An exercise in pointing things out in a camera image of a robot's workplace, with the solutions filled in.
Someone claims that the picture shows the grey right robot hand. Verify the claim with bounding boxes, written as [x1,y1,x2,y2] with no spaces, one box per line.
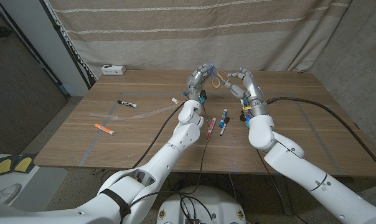
[222,67,269,118]

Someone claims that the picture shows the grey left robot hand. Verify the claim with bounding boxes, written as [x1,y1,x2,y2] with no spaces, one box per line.
[187,63,214,102]

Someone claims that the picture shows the scissors with yellow grey handles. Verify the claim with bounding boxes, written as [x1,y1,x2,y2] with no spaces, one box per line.
[196,48,230,89]

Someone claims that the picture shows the red marker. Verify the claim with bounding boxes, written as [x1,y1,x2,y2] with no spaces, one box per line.
[206,117,217,139]

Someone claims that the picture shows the blue marker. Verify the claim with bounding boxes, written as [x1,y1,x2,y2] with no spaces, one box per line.
[219,108,228,129]

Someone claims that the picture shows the thin white black-capped marker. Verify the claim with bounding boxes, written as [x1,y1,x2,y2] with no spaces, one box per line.
[219,116,230,137]

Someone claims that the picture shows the beige striped curtain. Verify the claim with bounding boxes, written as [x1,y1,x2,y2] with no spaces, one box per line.
[47,0,352,78]

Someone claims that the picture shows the black marker with white label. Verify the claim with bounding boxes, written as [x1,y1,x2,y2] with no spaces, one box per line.
[117,100,139,109]

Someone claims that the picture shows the white power strip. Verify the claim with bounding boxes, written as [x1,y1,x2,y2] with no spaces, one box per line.
[101,64,127,76]

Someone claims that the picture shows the orange marker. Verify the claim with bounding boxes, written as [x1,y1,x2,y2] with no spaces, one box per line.
[94,123,116,136]

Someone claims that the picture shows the grey table leg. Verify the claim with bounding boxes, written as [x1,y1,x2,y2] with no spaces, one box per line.
[274,177,293,216]

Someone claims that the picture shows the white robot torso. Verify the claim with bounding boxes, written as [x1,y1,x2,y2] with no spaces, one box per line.
[156,185,247,224]

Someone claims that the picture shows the white floor platform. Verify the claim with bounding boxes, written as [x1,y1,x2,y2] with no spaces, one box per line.
[0,153,69,214]

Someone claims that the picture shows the white sneaker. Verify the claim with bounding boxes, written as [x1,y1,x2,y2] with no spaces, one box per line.
[0,183,22,206]

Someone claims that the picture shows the thin black left wrist cable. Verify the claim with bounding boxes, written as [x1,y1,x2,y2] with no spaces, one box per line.
[180,101,210,196]

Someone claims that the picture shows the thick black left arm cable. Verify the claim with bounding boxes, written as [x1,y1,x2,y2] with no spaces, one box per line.
[131,102,187,169]

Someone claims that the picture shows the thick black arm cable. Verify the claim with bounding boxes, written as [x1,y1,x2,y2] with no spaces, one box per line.
[265,96,376,175]
[131,102,187,169]

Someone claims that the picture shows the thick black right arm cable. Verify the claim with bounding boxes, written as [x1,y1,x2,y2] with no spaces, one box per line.
[265,96,376,175]

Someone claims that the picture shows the black metal frame bar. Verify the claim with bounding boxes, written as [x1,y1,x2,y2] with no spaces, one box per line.
[40,0,97,91]

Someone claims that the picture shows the black door handle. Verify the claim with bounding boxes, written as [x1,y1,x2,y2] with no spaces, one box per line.
[0,26,13,39]

